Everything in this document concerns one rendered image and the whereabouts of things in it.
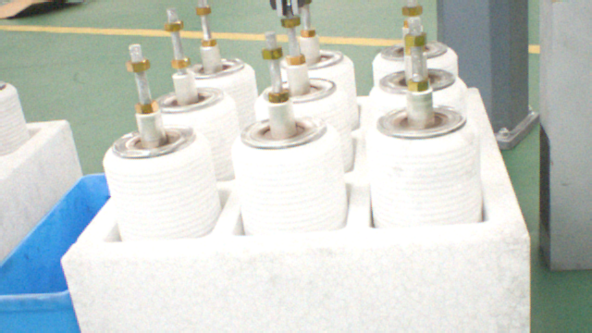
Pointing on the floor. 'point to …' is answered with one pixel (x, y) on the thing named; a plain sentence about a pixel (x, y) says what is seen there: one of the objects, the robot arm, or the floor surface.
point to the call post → (565, 133)
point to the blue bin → (48, 264)
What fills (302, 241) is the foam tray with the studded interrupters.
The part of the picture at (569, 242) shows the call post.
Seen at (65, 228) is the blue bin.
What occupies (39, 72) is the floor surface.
